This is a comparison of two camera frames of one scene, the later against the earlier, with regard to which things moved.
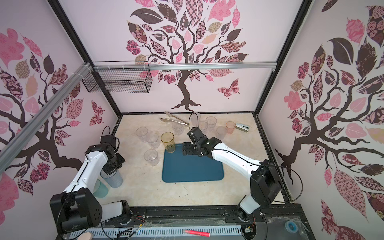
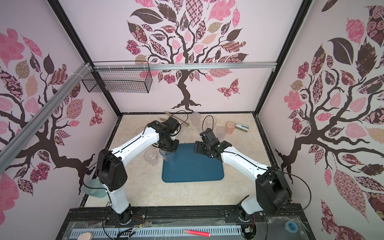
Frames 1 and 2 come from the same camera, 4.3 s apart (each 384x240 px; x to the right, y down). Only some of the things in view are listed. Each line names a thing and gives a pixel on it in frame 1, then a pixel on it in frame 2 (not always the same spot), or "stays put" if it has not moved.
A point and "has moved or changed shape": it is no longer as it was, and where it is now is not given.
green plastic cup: [100, 190] stays put
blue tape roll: [291, 226] stays put
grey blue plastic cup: [114, 180] has moved or changed shape
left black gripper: [109, 170] → [173, 148]
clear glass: [221, 131] stays put
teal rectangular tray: [177, 167] stays put
